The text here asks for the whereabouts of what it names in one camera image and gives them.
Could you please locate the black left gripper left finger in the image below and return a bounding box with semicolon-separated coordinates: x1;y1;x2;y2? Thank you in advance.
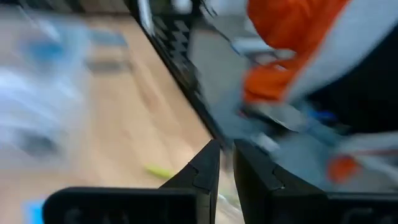
42;139;221;224

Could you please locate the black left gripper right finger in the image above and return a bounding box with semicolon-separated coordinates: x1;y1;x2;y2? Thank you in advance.
233;138;398;224

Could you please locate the blue kitchen sponge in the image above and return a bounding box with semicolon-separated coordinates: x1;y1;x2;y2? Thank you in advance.
22;198;45;224

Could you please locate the frosted clear plastic bin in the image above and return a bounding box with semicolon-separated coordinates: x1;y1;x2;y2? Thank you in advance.
0;17;90;162

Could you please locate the person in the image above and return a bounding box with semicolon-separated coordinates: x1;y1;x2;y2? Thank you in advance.
231;0;398;194

